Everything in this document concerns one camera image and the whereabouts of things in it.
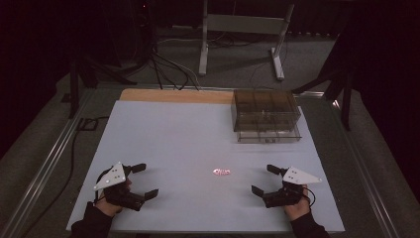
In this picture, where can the aluminium frame rail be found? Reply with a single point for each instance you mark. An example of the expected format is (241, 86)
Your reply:
(49, 158)
(361, 165)

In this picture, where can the person's left hand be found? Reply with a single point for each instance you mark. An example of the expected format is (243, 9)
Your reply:
(107, 208)

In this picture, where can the small pink patterned item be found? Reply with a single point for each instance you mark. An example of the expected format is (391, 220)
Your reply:
(222, 172)

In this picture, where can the clear plastic drawer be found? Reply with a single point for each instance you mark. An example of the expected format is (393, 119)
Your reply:
(269, 137)

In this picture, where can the white metal stand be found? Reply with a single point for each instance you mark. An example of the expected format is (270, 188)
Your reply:
(242, 23)

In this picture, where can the black metal stand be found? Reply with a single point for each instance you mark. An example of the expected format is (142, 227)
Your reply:
(74, 92)
(346, 105)

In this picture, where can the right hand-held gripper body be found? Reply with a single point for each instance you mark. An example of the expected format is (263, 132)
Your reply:
(298, 178)

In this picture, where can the clear brown storage box case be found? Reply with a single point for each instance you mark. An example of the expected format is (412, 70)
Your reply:
(264, 105)

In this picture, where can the wooden table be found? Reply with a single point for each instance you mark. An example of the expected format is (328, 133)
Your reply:
(175, 96)

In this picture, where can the dark curtain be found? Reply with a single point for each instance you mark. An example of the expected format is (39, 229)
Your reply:
(29, 66)
(389, 82)

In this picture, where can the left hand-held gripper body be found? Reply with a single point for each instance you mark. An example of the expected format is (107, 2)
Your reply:
(112, 177)

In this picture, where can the white table mat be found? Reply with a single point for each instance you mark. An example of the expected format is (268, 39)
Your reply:
(185, 139)

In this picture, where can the person's right hand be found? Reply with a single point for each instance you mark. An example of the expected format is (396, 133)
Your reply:
(298, 210)

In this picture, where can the black equipment pole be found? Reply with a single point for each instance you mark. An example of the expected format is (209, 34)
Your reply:
(145, 33)

